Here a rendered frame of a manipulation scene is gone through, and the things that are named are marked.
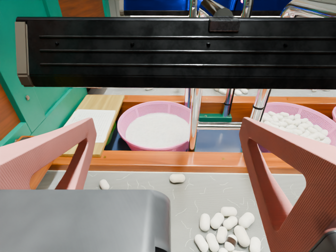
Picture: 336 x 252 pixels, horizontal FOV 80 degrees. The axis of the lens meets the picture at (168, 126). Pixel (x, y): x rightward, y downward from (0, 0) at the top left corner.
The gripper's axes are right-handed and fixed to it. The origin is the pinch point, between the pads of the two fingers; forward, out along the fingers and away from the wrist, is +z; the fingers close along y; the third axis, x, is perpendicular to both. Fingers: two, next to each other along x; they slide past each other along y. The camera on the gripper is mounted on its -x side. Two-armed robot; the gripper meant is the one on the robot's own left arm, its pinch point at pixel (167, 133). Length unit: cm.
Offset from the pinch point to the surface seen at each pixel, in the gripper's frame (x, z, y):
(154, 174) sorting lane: 32.9, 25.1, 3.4
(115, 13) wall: 19, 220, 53
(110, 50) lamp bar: -1.2, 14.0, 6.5
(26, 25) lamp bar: -3.4, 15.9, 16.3
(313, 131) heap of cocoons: 33, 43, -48
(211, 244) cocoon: 31.5, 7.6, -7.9
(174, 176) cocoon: 30.8, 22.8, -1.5
